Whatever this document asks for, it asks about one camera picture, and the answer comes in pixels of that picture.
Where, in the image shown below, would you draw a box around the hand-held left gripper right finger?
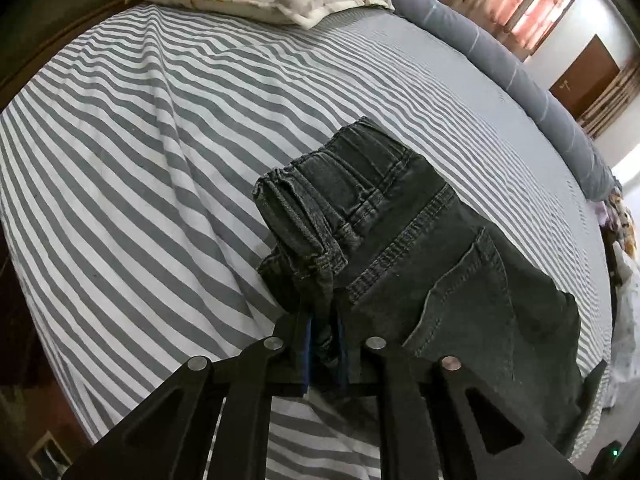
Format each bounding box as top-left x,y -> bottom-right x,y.
332,305 -> 583,480

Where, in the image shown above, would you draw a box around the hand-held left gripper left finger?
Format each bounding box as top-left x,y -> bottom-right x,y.
62,310 -> 321,480

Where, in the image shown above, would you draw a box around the dark grey denim pants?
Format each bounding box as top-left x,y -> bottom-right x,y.
252,116 -> 583,461

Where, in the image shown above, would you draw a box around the pile of light clothes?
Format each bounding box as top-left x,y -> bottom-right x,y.
595,190 -> 640,411

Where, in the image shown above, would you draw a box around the grey white striped bed sheet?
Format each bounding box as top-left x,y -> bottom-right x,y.
0,2 -> 616,480

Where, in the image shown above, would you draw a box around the grey rolled blanket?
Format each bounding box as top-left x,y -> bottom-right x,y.
345,0 -> 616,203

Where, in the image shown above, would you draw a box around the brown wooden door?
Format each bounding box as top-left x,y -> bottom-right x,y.
548,35 -> 621,118

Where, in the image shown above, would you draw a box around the carved wooden headboard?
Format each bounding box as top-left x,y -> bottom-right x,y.
0,0 -> 166,111

